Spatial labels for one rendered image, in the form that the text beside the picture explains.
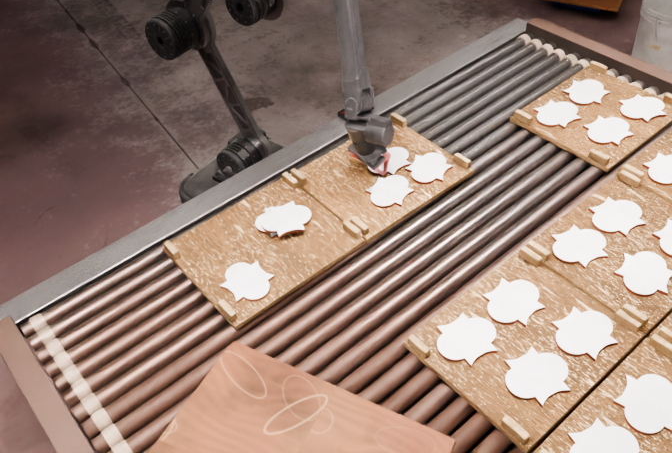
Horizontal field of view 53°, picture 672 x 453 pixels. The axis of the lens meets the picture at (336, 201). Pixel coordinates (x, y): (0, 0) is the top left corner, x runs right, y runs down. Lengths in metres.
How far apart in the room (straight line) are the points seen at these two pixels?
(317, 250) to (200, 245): 0.31
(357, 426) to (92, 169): 2.68
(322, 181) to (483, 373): 0.74
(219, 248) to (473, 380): 0.73
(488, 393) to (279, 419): 0.45
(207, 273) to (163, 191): 1.76
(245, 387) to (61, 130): 2.90
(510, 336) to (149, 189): 2.32
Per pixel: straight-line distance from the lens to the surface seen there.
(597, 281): 1.76
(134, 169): 3.68
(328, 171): 1.99
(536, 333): 1.63
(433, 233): 1.83
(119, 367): 1.68
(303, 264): 1.74
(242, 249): 1.80
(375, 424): 1.35
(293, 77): 4.14
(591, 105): 2.30
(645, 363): 1.64
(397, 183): 1.92
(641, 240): 1.89
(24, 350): 1.76
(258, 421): 1.38
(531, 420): 1.51
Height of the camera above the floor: 2.23
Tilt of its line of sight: 43 degrees down
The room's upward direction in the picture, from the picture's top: 5 degrees counter-clockwise
